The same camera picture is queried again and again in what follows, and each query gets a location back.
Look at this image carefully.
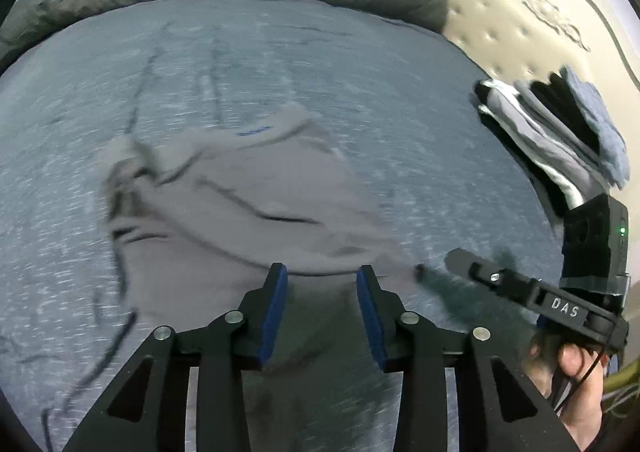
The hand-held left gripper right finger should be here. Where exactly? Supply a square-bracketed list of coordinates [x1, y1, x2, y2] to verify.
[356, 264, 581, 452]

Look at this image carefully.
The grey underwear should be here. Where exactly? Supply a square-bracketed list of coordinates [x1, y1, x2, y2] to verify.
[97, 104, 426, 383]

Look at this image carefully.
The cream carved headboard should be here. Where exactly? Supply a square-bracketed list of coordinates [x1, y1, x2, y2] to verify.
[400, 0, 640, 213]

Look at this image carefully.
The person's right hand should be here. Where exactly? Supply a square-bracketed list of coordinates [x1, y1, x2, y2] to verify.
[525, 332, 609, 452]

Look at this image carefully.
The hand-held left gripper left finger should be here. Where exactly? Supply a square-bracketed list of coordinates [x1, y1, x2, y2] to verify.
[62, 262, 290, 452]

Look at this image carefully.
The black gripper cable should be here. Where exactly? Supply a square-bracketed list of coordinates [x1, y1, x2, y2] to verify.
[550, 349, 613, 408]

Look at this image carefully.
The stack of folded clothes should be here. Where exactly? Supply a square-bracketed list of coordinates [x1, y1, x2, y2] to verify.
[474, 66, 630, 229]

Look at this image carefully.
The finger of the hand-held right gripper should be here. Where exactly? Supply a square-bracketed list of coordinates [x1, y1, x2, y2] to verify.
[415, 264, 481, 318]
[445, 248, 540, 316]

